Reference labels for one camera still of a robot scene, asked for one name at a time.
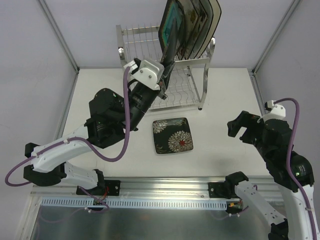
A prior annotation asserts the dark floral square plate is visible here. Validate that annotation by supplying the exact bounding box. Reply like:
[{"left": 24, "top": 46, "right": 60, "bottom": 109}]
[{"left": 160, "top": 18, "right": 179, "bottom": 88}]

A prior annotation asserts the round silver-rimmed plate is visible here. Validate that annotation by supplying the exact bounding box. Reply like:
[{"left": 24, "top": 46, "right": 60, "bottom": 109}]
[{"left": 175, "top": 0, "right": 186, "bottom": 60}]

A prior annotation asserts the black square plate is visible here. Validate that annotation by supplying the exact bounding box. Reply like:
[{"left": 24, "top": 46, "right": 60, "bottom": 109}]
[{"left": 158, "top": 0, "right": 181, "bottom": 54}]

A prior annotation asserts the colourful flower plate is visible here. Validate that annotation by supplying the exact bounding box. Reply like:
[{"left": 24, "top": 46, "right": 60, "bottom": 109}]
[
  {"left": 185, "top": 0, "right": 212, "bottom": 59},
  {"left": 180, "top": 0, "right": 196, "bottom": 60}
]

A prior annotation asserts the white square plate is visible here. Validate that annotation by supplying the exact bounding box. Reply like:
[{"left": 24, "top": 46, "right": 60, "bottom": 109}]
[
  {"left": 199, "top": 0, "right": 222, "bottom": 56},
  {"left": 192, "top": 0, "right": 214, "bottom": 58}
]

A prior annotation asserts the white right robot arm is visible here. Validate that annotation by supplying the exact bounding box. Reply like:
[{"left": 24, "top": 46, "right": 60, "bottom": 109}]
[{"left": 215, "top": 111, "right": 320, "bottom": 240}]

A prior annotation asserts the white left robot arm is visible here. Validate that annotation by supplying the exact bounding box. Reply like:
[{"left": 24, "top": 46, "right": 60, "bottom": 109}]
[{"left": 23, "top": 78, "right": 168, "bottom": 195}]

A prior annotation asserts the stainless steel dish rack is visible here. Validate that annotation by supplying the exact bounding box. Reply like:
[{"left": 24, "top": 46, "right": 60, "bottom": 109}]
[{"left": 115, "top": 25, "right": 216, "bottom": 112}]

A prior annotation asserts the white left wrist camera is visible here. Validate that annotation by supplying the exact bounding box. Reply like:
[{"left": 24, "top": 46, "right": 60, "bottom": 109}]
[{"left": 123, "top": 58, "right": 165, "bottom": 91}]

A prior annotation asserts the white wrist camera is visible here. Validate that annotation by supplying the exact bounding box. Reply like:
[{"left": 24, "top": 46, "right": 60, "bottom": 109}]
[
  {"left": 257, "top": 100, "right": 286, "bottom": 123},
  {"left": 123, "top": 58, "right": 165, "bottom": 91}
]

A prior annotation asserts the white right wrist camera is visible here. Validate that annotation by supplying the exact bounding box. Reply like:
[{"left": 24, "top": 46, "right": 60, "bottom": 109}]
[{"left": 257, "top": 100, "right": 286, "bottom": 123}]

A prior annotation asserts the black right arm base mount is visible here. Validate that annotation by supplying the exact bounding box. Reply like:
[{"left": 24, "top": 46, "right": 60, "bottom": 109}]
[{"left": 208, "top": 171, "right": 249, "bottom": 199}]

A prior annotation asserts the aluminium rail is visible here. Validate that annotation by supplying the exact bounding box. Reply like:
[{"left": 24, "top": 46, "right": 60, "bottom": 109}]
[{"left": 29, "top": 176, "right": 300, "bottom": 202}]

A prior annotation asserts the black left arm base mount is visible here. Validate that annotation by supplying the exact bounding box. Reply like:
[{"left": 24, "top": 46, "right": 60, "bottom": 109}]
[{"left": 86, "top": 179, "right": 121, "bottom": 197}]

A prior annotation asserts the white slotted cable duct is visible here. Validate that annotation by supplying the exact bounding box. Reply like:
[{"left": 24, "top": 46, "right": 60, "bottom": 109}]
[{"left": 41, "top": 197, "right": 228, "bottom": 211}]

